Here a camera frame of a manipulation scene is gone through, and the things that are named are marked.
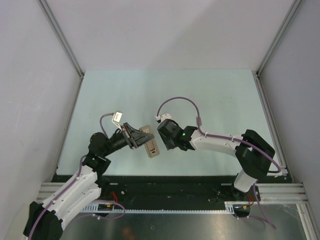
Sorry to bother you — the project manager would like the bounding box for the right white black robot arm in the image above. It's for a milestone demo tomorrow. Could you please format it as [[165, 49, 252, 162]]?
[[157, 119, 275, 201]]

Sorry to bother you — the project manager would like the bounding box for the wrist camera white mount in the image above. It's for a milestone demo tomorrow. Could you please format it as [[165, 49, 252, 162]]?
[[111, 110, 123, 129], [155, 113, 172, 124]]

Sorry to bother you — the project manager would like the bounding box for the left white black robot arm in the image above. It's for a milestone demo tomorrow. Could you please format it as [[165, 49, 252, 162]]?
[[23, 123, 155, 240]]

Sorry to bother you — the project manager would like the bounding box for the purple cable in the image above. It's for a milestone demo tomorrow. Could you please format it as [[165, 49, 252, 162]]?
[[26, 112, 126, 240], [156, 96, 282, 230]]

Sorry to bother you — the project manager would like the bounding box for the aluminium frame post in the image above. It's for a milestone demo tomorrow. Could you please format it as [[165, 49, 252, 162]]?
[[254, 0, 306, 78], [37, 0, 84, 79]]

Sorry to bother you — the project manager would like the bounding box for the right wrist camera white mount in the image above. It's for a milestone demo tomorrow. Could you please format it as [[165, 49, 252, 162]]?
[[155, 113, 172, 124]]

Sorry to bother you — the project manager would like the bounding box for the white remote control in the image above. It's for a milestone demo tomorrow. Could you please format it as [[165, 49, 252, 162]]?
[[139, 125, 160, 158]]

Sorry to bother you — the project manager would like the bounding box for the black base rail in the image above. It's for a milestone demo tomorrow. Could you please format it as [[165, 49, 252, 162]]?
[[51, 174, 292, 211]]

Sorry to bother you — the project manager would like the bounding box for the right aluminium frame post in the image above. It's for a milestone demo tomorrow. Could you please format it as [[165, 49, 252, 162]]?
[[254, 0, 306, 78]]

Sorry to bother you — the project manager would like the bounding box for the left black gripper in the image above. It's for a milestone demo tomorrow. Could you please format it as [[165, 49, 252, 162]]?
[[102, 122, 154, 157]]

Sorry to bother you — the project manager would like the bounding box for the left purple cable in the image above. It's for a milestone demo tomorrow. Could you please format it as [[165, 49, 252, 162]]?
[[26, 112, 126, 240]]

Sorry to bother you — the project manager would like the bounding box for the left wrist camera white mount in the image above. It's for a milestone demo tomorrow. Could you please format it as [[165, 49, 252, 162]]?
[[111, 110, 123, 129]]

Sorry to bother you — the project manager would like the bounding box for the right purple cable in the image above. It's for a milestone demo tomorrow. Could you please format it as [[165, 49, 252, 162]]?
[[156, 96, 282, 230]]

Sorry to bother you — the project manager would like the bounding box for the grey slotted cable duct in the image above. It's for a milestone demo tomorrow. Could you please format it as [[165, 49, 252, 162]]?
[[82, 201, 237, 214]]

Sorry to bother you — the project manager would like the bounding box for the left aluminium frame post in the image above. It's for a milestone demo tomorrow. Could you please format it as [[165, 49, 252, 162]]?
[[37, 0, 84, 79]]

